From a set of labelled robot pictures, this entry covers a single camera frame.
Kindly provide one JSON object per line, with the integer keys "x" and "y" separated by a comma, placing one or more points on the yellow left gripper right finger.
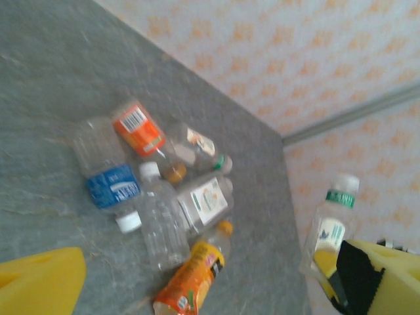
{"x": 400, "y": 279}

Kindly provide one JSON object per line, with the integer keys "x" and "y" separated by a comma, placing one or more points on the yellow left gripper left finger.
{"x": 36, "y": 285}

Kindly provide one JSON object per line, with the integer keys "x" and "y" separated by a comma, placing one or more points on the clear bottle green neck label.
{"x": 331, "y": 213}

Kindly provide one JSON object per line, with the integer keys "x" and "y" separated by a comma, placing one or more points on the blue label clear bottle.
{"x": 111, "y": 188}

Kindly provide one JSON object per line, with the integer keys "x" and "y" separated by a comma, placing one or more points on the large square clear bottle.
{"x": 203, "y": 200}

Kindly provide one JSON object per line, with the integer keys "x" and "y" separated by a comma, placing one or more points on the ribbed clear bottle white cap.
{"x": 162, "y": 220}

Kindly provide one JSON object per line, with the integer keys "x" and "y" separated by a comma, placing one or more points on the orange juice bottle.
{"x": 193, "y": 275}

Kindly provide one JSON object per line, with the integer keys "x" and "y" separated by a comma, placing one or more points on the orange label bottle amber cap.
{"x": 139, "y": 129}

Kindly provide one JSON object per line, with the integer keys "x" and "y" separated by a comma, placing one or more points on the small clear bottle green neck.
{"x": 197, "y": 144}

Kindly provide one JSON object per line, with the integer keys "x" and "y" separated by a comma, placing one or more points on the aluminium frame post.
{"x": 344, "y": 115}

